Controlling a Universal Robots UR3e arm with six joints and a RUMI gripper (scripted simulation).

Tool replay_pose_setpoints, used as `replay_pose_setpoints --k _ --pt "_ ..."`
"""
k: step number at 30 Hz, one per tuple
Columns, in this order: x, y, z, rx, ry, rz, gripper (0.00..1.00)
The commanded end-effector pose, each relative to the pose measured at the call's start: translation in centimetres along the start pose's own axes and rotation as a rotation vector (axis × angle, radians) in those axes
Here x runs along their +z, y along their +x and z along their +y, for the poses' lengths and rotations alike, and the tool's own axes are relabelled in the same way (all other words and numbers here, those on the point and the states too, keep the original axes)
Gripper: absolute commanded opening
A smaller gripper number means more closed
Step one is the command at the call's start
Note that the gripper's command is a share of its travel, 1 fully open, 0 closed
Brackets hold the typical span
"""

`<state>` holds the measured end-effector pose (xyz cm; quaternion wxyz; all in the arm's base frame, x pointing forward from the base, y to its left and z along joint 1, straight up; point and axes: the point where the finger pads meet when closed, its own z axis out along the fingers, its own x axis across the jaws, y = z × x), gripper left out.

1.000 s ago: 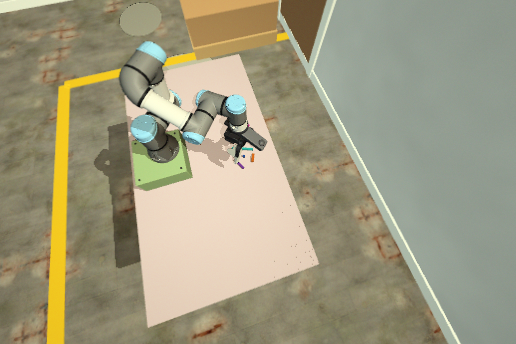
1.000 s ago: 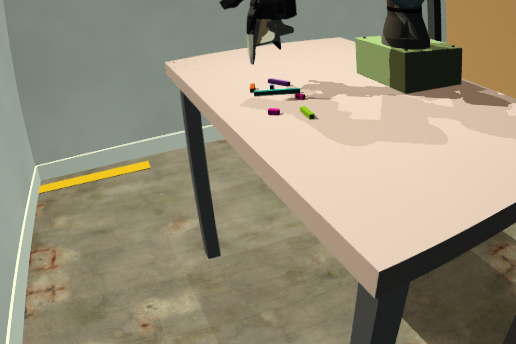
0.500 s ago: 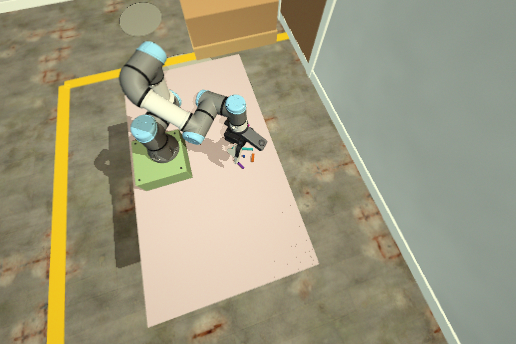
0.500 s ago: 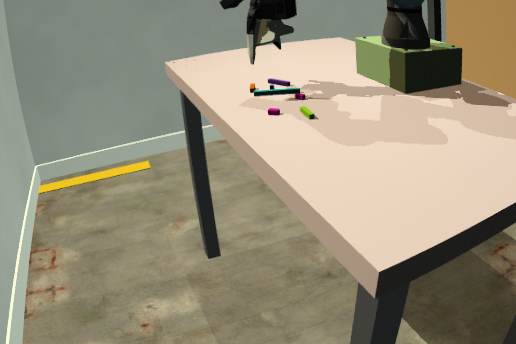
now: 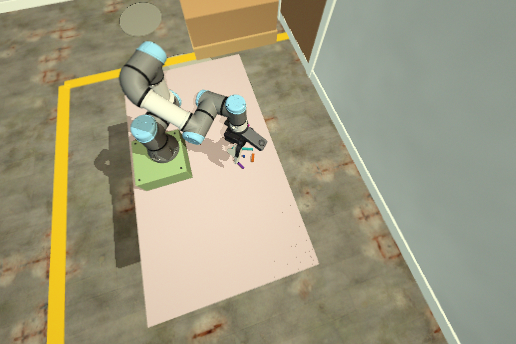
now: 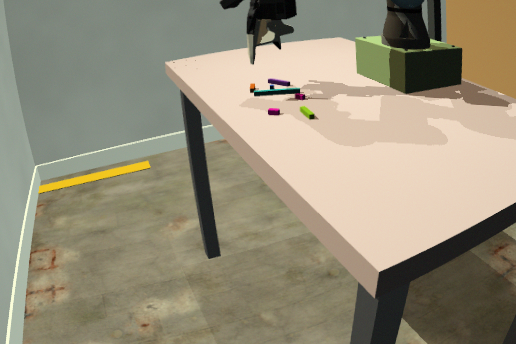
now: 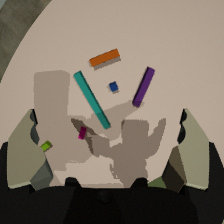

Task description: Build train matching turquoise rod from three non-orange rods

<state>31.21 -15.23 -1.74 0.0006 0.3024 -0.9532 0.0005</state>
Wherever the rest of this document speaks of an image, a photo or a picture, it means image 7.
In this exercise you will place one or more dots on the orange rod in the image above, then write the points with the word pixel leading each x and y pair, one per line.
pixel 104 57

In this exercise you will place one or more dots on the magenta rod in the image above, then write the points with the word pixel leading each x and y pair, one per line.
pixel 82 132

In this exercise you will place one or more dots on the lime green rod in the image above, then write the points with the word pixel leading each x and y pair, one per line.
pixel 46 145

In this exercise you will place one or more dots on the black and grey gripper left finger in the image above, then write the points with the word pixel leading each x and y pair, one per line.
pixel 23 166

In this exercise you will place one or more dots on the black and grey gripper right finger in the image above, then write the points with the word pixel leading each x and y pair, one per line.
pixel 194 169

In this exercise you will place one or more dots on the small blue cube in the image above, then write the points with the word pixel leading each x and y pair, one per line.
pixel 113 86

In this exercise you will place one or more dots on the purple rod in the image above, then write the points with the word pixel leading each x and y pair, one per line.
pixel 143 86

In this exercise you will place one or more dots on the turquoise rod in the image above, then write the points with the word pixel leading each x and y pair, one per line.
pixel 91 99

